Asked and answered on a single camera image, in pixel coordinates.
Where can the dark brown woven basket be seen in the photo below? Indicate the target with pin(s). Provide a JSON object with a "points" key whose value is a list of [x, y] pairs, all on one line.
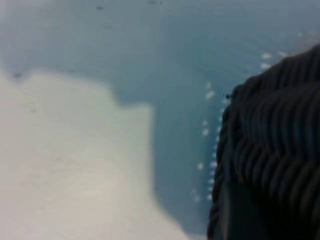
{"points": [[275, 150]]}

